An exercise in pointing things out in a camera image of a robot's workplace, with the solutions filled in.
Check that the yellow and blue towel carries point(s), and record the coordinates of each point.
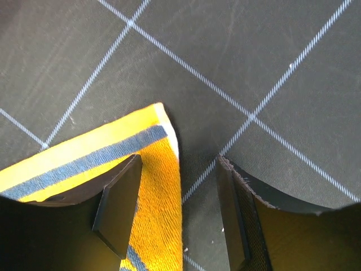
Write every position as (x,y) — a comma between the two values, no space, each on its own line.
(156,235)

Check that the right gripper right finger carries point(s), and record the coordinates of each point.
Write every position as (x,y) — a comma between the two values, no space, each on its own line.
(267,229)

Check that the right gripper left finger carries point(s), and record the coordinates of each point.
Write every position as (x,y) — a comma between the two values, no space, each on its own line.
(85,228)

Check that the black grid mat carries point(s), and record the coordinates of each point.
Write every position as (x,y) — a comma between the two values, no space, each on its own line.
(272,85)

